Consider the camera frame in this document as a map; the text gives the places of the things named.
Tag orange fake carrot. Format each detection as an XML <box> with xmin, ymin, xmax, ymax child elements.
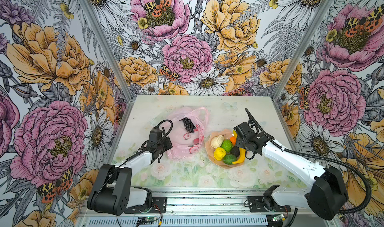
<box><xmin>230</xmin><ymin>136</ymin><xmax>237</xmax><ymax>146</ymax></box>

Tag left aluminium corner post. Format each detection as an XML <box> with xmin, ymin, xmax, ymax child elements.
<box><xmin>78</xmin><ymin>0</ymin><xmax>134</xmax><ymax>103</ymax></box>

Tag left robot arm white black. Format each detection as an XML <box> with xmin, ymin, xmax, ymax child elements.
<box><xmin>87</xmin><ymin>126</ymin><xmax>173</xmax><ymax>216</ymax></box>

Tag aluminium corner post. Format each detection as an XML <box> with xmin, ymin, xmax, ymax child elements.
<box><xmin>78</xmin><ymin>0</ymin><xmax>134</xmax><ymax>103</ymax></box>
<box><xmin>272</xmin><ymin>0</ymin><xmax>334</xmax><ymax>102</ymax></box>

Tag dark fake avocado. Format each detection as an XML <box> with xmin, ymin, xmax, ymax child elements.
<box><xmin>230</xmin><ymin>146</ymin><xmax>240</xmax><ymax>158</ymax></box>

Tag yellow fake lemon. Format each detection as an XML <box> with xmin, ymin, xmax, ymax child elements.
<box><xmin>213</xmin><ymin>147</ymin><xmax>227</xmax><ymax>161</ymax></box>

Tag right green circuit board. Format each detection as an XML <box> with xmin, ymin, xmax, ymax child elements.
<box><xmin>271</xmin><ymin>214</ymin><xmax>286</xmax><ymax>222</ymax></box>

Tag green fake lime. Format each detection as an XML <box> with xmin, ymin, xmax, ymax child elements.
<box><xmin>221</xmin><ymin>140</ymin><xmax>234</xmax><ymax>153</ymax></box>
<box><xmin>222</xmin><ymin>154</ymin><xmax>237</xmax><ymax>165</ymax></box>

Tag pink flower-shaped plate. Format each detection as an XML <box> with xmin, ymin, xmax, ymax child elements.
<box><xmin>205</xmin><ymin>129</ymin><xmax>246</xmax><ymax>169</ymax></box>

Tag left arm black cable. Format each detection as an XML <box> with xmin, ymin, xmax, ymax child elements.
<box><xmin>95</xmin><ymin>119</ymin><xmax>174</xmax><ymax>204</ymax></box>

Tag pink plastic bag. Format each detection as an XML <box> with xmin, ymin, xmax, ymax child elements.
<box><xmin>167</xmin><ymin>107</ymin><xmax>209</xmax><ymax>161</ymax></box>

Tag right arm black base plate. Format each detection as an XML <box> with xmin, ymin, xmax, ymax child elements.
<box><xmin>245</xmin><ymin>196</ymin><xmax>292</xmax><ymax>213</ymax></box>

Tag yellow fake banana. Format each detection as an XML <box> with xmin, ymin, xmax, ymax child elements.
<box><xmin>232</xmin><ymin>148</ymin><xmax>247</xmax><ymax>165</ymax></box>

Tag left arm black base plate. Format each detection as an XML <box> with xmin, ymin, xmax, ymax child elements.
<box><xmin>124</xmin><ymin>197</ymin><xmax>168</xmax><ymax>214</ymax></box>

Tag dark fake grapes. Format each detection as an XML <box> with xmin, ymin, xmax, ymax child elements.
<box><xmin>181</xmin><ymin>118</ymin><xmax>197</xmax><ymax>134</ymax></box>

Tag beige fake garlic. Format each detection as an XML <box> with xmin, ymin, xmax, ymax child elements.
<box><xmin>211</xmin><ymin>135</ymin><xmax>225</xmax><ymax>149</ymax></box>

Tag green circuit board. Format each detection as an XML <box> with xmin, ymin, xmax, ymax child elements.
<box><xmin>136</xmin><ymin>217</ymin><xmax>158</xmax><ymax>227</ymax></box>
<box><xmin>271</xmin><ymin>214</ymin><xmax>286</xmax><ymax>222</ymax></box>

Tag right aluminium corner post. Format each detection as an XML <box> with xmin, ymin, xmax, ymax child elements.
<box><xmin>272</xmin><ymin>0</ymin><xmax>334</xmax><ymax>102</ymax></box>

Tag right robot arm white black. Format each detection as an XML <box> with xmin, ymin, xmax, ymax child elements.
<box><xmin>234</xmin><ymin>122</ymin><xmax>348</xmax><ymax>221</ymax></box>

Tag left green circuit board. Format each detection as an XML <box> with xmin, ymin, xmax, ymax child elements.
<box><xmin>136</xmin><ymin>217</ymin><xmax>158</xmax><ymax>227</ymax></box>

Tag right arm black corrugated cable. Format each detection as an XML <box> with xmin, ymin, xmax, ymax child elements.
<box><xmin>244</xmin><ymin>107</ymin><xmax>372</xmax><ymax>227</ymax></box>

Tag aluminium rail frame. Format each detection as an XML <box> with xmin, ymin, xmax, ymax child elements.
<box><xmin>76</xmin><ymin>188</ymin><xmax>342</xmax><ymax>227</ymax></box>

